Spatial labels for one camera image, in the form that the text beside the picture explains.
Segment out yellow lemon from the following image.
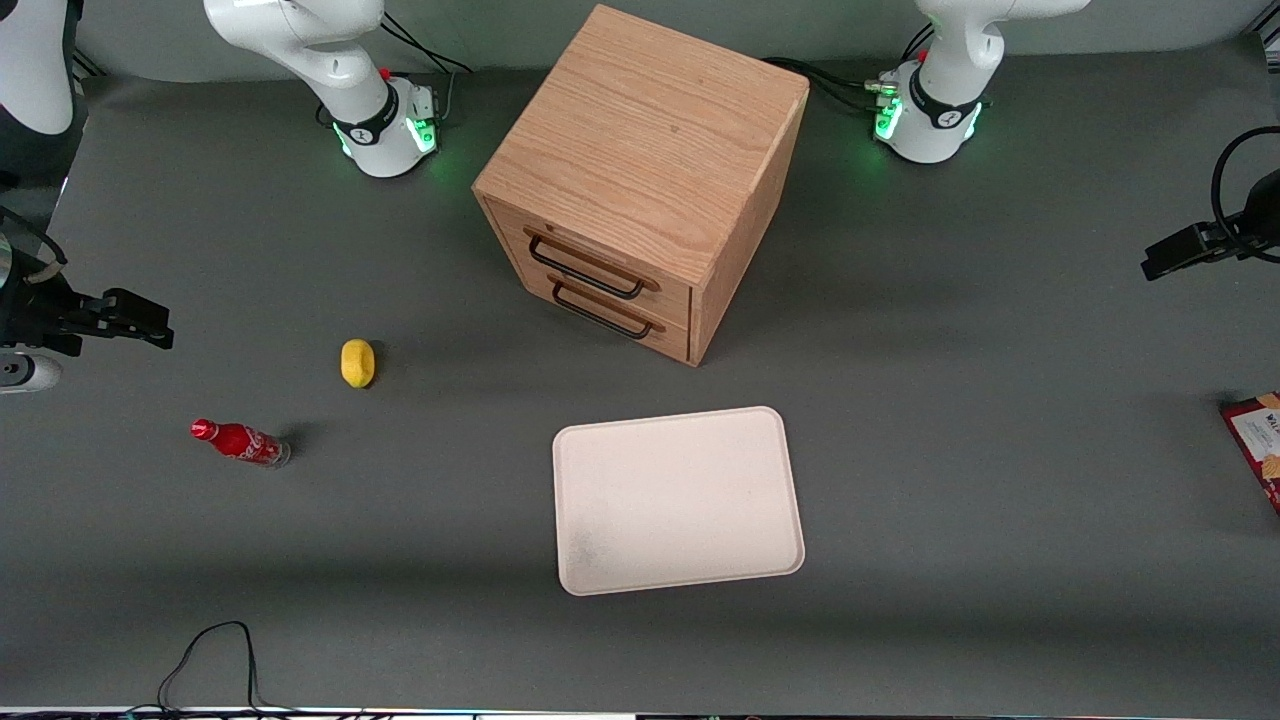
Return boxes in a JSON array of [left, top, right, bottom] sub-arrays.
[[340, 338, 377, 389]]

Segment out wooden drawer front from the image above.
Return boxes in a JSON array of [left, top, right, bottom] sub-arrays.
[[486, 198, 695, 327], [503, 243, 692, 364]]

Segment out white rectangular tray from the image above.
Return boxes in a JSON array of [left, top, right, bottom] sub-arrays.
[[552, 405, 807, 598]]

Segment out black right arm base cables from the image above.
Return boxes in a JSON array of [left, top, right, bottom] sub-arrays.
[[378, 10, 474, 126]]

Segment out black metal drawer handle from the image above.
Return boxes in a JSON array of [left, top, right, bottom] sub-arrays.
[[551, 281, 655, 341], [527, 232, 647, 301]]

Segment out thin black looped cable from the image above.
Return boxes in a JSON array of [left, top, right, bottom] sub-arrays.
[[125, 620, 301, 717]]

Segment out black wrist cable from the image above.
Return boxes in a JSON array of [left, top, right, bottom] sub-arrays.
[[1211, 125, 1280, 243], [0, 205, 69, 291]]

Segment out black arm base cables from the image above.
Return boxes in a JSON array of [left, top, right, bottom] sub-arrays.
[[762, 22, 937, 113], [378, 10, 474, 126]]

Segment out wooden drawer cabinet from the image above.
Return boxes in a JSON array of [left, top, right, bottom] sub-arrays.
[[472, 4, 811, 368]]

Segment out red cookie box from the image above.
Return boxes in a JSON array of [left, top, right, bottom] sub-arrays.
[[1219, 391, 1280, 517]]

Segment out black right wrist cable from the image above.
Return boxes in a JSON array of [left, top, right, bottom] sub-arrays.
[[0, 205, 69, 291]]

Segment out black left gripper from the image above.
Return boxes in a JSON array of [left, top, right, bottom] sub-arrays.
[[1142, 170, 1280, 282]]

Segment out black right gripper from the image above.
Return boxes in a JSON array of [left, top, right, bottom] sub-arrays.
[[0, 268, 175, 359]]

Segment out red cola bottle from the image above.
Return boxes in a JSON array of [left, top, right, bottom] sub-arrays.
[[190, 418, 293, 469]]

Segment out black left arm base cables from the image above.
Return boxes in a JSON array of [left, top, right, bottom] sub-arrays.
[[762, 22, 937, 113]]

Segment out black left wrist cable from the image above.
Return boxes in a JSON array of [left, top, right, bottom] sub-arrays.
[[1211, 125, 1280, 243]]

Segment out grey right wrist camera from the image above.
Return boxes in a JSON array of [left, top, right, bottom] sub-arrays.
[[0, 355, 63, 394]]

